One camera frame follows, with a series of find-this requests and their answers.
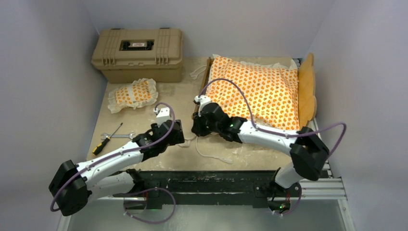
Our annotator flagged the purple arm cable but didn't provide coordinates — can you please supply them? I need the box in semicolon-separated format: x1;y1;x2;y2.
197;78;347;217
50;102;177;224

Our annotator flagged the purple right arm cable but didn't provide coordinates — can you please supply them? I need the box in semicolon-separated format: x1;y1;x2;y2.
197;78;347;217

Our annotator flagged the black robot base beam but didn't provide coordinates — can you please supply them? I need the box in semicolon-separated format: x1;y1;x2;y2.
114;169;300;209

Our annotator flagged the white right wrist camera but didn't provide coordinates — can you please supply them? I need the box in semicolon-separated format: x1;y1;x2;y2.
193;95;212;112

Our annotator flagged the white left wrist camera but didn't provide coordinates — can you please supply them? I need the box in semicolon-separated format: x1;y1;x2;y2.
153;107;171;126

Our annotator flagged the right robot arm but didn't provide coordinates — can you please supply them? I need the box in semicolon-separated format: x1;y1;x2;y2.
191;103;329;196

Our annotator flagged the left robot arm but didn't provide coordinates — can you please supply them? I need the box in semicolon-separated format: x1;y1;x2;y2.
49;119;184;216

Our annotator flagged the silver open-end wrench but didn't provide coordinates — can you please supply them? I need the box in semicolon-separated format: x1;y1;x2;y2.
101;132;136;141

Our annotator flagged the yellow black screwdriver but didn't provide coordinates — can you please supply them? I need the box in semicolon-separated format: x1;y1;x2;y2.
92;122;123;155

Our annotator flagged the orange patterned white blanket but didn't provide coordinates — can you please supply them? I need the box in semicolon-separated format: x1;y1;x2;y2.
178;54;301;165

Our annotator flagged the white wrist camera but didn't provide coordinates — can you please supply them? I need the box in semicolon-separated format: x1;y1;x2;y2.
153;107;171;126
193;95;212;112

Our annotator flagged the tan plastic tool case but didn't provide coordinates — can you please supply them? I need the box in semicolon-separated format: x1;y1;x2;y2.
91;28;184;83

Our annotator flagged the wooden pet bed frame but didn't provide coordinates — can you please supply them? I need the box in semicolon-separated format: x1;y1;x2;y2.
192;52;319;131

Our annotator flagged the small orange patterned pillow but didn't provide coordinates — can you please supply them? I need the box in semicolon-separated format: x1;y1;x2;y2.
107;78;159;114

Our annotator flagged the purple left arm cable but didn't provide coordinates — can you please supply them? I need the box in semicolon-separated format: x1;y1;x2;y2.
50;102;177;224

